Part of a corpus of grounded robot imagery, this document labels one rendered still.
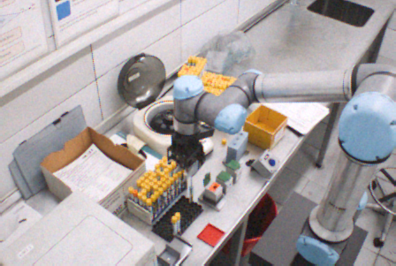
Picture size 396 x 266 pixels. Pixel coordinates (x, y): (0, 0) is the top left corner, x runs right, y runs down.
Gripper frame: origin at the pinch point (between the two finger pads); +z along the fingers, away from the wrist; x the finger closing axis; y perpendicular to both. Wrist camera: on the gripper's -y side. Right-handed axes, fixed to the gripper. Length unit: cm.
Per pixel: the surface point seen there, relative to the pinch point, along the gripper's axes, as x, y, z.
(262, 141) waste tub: 5.8, -38.7, 14.3
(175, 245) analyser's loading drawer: 6.8, 17.7, 14.1
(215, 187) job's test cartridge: 4.9, -6.8, 11.2
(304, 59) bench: -7, -112, 18
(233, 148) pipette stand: 1.5, -23.7, 8.5
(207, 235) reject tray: 11.4, 6.9, 17.9
